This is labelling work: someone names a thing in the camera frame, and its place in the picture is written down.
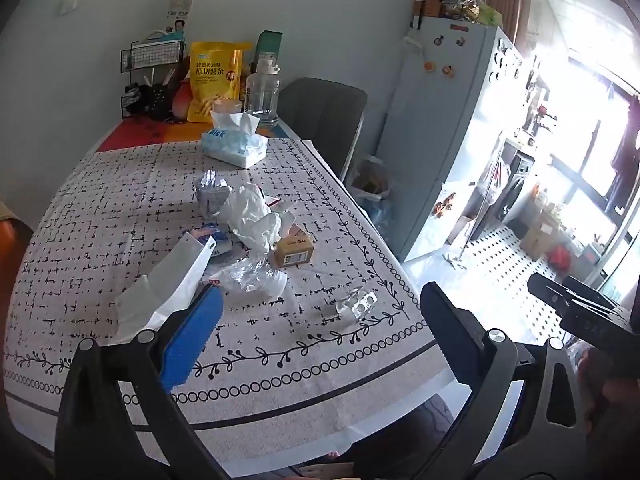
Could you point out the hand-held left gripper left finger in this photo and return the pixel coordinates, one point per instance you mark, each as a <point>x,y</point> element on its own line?
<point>192,335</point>

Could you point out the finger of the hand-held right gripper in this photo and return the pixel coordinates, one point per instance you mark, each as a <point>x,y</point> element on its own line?
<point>545,292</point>

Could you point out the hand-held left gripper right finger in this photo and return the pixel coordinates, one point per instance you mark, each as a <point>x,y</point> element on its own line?
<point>442,320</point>

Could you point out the trash bin with bag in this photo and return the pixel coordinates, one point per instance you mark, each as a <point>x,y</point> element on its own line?
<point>370,180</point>

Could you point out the person's right hand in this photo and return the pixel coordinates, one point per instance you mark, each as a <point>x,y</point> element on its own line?
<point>602,382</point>

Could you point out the red floor item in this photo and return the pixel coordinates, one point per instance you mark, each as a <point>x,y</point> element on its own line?
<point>559,256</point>

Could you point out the large cardboard box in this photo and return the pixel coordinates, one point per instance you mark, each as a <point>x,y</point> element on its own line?
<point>537,237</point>

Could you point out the white paper bag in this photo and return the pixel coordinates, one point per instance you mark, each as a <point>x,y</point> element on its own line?
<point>175,280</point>

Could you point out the clear crumpled plastic wrapper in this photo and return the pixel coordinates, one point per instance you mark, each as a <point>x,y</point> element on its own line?
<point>255,277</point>

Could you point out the clear empty blister pack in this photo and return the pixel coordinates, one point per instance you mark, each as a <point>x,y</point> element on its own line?
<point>357,302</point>

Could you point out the blue white small packet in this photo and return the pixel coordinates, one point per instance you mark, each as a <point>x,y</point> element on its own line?
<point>215,240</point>

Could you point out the small brown cardboard box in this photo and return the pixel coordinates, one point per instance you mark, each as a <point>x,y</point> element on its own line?
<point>292,252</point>

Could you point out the crumpled silver foil wrapper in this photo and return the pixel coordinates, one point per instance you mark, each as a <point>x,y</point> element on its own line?
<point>212,195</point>

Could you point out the red white small wrapper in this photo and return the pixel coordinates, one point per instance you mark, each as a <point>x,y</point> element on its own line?
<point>282,212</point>

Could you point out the grey refrigerator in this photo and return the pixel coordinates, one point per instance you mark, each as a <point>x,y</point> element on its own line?
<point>440,150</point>

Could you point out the blue white tissue pack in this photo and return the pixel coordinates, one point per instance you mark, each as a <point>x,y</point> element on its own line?
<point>232,145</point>

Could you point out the orange red table mat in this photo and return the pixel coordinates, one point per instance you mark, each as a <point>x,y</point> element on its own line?
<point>150,132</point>

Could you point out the peach fruit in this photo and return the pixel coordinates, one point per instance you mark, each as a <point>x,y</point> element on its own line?
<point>181,102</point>

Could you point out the black pen holder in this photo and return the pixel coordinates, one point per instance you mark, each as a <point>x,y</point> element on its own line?
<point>159,102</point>

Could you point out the grey chair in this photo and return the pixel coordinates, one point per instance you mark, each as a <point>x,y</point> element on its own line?
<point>320,115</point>

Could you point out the clear plastic water bottle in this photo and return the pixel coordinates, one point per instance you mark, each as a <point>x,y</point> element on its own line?
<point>262,95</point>

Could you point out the yellow snack bag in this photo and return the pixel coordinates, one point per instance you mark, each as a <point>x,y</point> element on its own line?
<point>215,80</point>

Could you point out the clear bag of snacks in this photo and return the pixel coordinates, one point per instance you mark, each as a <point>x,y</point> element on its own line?
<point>472,7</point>

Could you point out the brown curtain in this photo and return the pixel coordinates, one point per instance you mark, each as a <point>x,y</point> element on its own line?
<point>510,0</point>

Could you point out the green carton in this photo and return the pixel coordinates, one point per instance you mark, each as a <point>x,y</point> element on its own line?
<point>270,45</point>

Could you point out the wall poster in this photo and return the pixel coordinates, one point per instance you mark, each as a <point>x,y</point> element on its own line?
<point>180,7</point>

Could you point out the white wall switch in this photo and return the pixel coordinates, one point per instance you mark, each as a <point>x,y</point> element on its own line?
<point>70,2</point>

